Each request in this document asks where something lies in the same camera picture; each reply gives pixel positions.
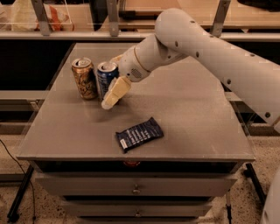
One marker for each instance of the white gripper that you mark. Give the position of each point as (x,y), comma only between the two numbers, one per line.
(129,66)

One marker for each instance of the blue pepsi can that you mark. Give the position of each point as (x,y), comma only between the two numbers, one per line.
(106,72)

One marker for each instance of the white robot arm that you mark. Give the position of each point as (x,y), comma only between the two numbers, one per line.
(255,80)

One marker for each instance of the orange patterned soda can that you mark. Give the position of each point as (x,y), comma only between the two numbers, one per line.
(83,73)

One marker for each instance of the wooden tray on shelf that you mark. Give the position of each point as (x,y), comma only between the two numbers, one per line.
(144,9)

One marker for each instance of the dark blue snack bar wrapper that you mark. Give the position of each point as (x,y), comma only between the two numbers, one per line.
(139,134)

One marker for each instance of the orange white bag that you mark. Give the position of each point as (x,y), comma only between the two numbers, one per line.
(58,19)

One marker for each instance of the grey drawer cabinet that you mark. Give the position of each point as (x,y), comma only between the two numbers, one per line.
(160,156)

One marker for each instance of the upper drawer with knob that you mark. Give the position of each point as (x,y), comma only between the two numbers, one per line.
(64,184)

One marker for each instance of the drawer with knob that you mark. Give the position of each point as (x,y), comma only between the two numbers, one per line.
(136,209)
(64,184)

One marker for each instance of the lower drawer with knob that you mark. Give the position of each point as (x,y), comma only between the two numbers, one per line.
(136,209)

